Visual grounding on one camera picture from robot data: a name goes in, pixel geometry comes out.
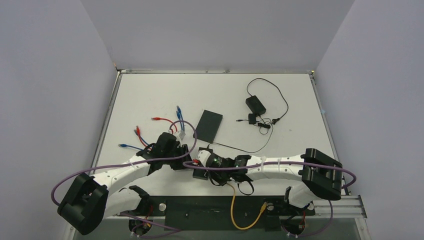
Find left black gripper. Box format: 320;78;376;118
163;144;195;171

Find black network switch small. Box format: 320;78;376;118
192;168;209;181

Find yellow ethernet cable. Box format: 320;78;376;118
226;182;268;231

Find black power adapter with cord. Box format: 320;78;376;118
206;78;290;155

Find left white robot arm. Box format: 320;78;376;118
57;131;190;235

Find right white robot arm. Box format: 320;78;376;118
197;148;343;214

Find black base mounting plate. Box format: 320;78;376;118
132;195;316;231

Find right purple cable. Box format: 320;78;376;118
182;160;358;190

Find purple cable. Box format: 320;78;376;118
50;119;198;207
182;160;358;190

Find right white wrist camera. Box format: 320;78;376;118
196;150;212;166

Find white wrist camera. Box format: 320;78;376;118
173;130;186;142
196;150;212;166

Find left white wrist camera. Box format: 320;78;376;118
173;130;186;142

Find red ethernet cable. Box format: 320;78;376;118
134;116;178;148

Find blue ethernet cable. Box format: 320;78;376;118
118;105;185;152

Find black network switch upright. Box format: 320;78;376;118
195;110;223;143

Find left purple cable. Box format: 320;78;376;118
50;119;198;207

